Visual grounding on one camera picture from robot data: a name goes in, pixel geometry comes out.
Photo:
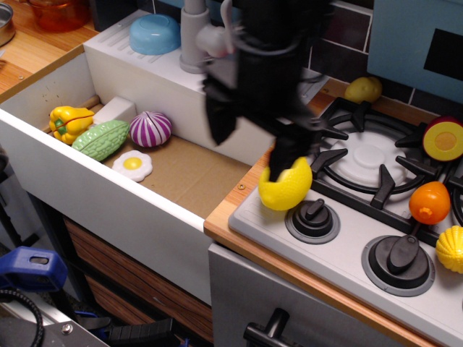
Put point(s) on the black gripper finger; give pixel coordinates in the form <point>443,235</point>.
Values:
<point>221,119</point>
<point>287,150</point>

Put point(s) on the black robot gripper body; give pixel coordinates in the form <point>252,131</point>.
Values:
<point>262,86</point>

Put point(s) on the yellow toy lemon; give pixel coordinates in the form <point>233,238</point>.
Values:
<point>290,188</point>

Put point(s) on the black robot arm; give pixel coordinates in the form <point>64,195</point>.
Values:
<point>272,44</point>

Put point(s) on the purple striped toy onion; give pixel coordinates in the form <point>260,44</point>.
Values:
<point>150,129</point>

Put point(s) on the left black stove knob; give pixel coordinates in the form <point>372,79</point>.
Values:
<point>313,222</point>

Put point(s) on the black stove knob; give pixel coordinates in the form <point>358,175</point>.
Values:
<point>398,265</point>
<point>313,222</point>

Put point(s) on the grey toy faucet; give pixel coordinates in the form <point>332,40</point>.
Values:
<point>200,40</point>

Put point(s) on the black stove grate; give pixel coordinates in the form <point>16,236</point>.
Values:
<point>366,167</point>

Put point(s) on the yellow toy potato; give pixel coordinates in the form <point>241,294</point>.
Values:
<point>362,89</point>

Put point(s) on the toy fried egg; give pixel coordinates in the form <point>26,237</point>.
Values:
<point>134,165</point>

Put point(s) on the white toy sink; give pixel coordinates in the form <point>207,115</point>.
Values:
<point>159,222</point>

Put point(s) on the white toy block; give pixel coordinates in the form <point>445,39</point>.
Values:
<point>116,109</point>

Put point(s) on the grey toy stove top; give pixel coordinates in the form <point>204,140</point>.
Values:
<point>437,313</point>

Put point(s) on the light blue plastic bowl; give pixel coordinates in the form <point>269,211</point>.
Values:
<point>154,34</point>

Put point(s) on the green toy bitter gourd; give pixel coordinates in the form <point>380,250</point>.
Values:
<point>102,140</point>

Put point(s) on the orange toy fruit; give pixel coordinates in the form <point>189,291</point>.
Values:
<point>430,203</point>

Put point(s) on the light blue microwave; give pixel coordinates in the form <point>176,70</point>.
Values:
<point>418,44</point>

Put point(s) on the halved toy peach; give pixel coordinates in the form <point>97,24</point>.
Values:
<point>442,139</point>

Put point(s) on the yellow toy bell pepper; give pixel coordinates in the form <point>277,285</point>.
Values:
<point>68,123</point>

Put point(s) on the right black stove knob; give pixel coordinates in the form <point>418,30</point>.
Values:
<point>398,265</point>

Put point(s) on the yellow toy corn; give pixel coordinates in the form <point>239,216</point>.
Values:
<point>449,249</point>

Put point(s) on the orange transparent container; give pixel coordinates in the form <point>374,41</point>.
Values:
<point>60,16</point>

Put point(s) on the metal pot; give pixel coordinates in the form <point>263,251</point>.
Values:
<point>7,28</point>

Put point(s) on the light blue wall cabinet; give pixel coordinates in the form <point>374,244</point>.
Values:
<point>312,18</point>

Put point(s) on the metal oven door handle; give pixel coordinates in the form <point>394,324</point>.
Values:
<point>270,334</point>

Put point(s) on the blue clamp handle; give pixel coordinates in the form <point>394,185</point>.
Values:
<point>33,270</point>

